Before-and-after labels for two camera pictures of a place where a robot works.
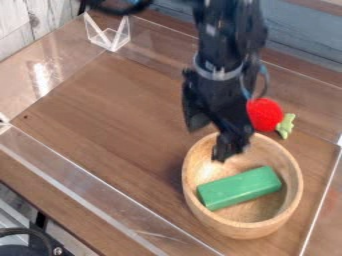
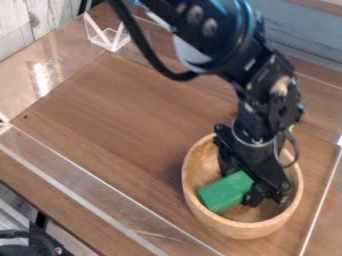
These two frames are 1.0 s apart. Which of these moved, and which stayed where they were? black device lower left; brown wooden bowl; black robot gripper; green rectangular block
Moved: black robot gripper
Stayed: black device lower left; green rectangular block; brown wooden bowl
